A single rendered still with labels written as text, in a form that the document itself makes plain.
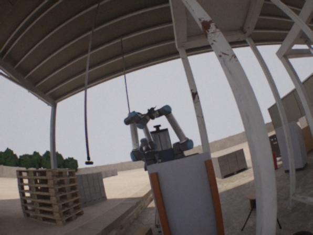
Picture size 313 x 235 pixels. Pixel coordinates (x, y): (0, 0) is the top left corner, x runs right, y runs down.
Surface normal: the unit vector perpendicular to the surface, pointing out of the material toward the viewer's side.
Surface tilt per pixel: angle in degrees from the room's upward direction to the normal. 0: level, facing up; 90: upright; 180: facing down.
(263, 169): 89
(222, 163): 90
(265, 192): 89
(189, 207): 90
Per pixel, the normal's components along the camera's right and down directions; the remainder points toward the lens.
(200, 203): -0.19, -0.27
